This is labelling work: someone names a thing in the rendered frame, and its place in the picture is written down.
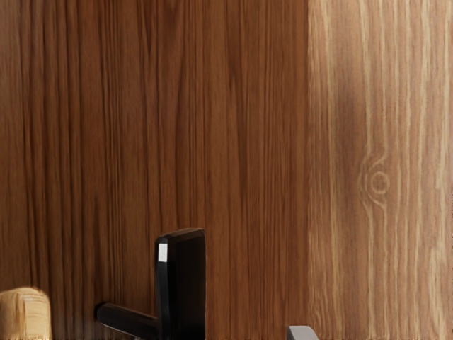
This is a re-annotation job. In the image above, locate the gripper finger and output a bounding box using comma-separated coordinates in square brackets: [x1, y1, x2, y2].
[287, 325, 320, 340]

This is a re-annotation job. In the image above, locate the dark brown wooden drawer cabinet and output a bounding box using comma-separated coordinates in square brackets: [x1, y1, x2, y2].
[0, 0, 311, 340]

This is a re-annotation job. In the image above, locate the pale wooden rounded block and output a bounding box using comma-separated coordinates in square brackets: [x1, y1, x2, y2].
[0, 286, 53, 340]

